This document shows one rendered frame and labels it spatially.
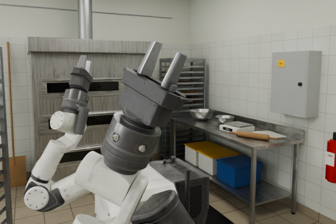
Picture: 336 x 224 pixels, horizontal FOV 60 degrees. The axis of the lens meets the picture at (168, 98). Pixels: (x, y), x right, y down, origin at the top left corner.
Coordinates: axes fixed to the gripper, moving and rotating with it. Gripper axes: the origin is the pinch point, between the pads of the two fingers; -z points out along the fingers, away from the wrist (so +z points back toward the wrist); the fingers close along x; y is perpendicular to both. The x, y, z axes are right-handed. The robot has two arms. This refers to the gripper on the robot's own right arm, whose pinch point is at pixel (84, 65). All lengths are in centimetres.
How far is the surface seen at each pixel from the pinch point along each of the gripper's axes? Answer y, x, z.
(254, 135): -117, -225, -26
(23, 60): 209, -283, -98
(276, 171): -161, -285, 4
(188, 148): -48, -345, -14
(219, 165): -88, -281, 8
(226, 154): -100, -304, -9
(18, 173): 186, -315, 60
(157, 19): 36, -350, -229
